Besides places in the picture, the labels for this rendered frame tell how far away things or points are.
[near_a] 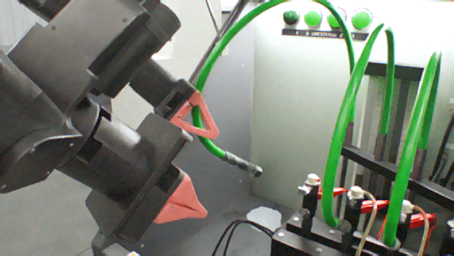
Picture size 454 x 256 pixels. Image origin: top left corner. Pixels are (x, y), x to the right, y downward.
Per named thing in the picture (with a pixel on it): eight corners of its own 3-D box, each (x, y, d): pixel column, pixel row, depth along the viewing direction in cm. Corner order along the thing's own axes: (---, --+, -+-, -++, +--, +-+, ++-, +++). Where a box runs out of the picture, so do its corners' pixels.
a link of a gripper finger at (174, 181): (236, 207, 31) (169, 163, 25) (193, 270, 30) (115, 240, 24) (198, 180, 36) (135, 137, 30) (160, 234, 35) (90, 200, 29)
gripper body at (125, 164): (199, 142, 26) (132, 86, 22) (125, 247, 25) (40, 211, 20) (163, 121, 31) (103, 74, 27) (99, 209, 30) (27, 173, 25)
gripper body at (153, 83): (186, 87, 56) (152, 57, 54) (194, 86, 46) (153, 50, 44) (160, 115, 55) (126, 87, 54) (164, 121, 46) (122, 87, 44)
